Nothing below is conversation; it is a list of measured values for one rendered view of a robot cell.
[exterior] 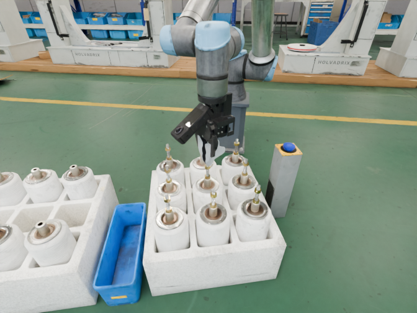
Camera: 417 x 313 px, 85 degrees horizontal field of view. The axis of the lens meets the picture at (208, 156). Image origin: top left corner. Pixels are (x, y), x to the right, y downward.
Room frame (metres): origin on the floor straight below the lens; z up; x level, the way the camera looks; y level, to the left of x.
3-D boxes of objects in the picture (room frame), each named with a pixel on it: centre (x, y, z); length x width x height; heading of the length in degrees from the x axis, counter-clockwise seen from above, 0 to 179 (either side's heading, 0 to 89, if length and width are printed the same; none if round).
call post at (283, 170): (0.66, -0.27, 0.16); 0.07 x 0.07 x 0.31; 8
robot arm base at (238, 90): (1.20, -0.13, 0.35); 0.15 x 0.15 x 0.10
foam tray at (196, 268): (0.55, 0.00, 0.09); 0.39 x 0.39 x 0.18; 8
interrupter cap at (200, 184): (0.55, 0.00, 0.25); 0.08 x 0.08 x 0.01
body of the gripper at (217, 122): (0.56, -0.01, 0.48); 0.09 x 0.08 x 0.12; 124
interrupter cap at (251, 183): (0.56, -0.11, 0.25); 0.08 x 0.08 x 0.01
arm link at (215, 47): (0.56, -0.01, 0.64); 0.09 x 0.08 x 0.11; 158
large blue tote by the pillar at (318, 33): (4.89, -2.15, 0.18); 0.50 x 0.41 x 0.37; 176
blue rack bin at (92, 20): (5.89, 2.38, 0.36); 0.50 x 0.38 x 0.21; 172
